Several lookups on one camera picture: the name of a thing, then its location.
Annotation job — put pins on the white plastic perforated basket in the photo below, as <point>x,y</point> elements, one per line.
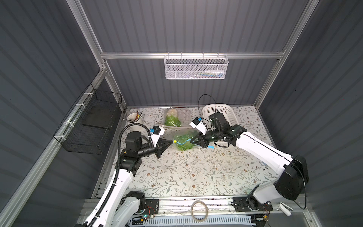
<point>228,113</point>

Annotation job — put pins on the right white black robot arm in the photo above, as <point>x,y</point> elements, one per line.
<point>292,171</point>

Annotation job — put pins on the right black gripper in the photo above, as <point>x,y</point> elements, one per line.
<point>204,139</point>

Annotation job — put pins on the white wire wall basket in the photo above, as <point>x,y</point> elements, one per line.
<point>198,67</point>

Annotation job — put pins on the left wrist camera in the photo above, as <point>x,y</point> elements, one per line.
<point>155,133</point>

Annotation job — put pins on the white clip on rail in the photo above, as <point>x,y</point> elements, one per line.
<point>285,209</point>

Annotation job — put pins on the white pen holder cup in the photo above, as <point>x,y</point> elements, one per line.
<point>134,118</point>

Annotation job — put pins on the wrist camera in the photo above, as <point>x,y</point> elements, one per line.
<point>155,133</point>
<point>198,124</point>

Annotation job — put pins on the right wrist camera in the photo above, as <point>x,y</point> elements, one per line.
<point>198,124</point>

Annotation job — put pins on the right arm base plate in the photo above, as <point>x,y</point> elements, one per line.
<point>245,204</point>

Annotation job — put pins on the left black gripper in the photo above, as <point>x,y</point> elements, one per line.
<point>157,147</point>

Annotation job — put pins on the chinese cabbage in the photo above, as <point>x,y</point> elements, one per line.
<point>183,141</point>
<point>172,119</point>

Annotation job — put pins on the clear zip-top bag blue seal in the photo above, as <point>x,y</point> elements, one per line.
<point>181,132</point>

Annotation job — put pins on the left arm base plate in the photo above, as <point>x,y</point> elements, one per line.
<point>147,206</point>

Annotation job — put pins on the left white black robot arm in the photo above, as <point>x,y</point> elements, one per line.
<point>114,209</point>

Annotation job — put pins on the clear zip-top bag white seal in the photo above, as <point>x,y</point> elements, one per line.
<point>185,114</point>

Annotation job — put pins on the black wire side basket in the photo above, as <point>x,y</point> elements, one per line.
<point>92,127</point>

